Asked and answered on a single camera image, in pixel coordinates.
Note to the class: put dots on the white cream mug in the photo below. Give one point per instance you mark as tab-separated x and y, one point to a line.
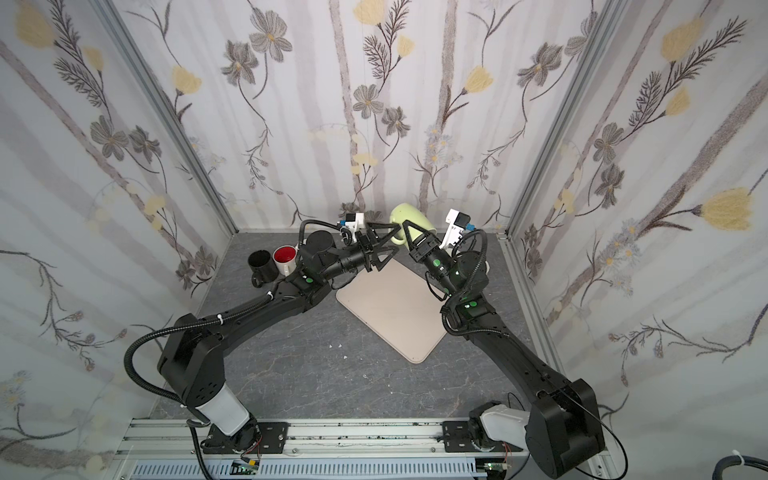
285	258

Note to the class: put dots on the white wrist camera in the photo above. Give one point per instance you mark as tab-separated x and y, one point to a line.
351	227
458	224

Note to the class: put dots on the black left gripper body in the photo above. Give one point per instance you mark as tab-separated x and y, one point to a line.
368	252

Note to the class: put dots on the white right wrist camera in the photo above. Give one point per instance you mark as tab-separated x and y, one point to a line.
458	224

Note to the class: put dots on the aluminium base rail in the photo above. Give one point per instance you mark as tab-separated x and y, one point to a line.
405	448

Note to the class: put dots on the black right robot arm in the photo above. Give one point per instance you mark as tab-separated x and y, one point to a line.
564	428

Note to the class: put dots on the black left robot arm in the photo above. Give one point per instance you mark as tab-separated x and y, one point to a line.
192	361

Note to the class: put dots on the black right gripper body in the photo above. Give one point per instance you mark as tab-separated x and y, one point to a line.
427	247

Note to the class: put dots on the beige rectangular tray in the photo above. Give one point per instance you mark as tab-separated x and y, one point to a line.
396	304

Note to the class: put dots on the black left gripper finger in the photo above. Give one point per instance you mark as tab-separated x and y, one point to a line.
378	257
379	234

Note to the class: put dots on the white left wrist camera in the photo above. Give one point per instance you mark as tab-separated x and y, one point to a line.
351	227

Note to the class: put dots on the black mug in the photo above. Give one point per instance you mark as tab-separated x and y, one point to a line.
263	268

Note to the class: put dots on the light green mug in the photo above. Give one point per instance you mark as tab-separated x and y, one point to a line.
406	211

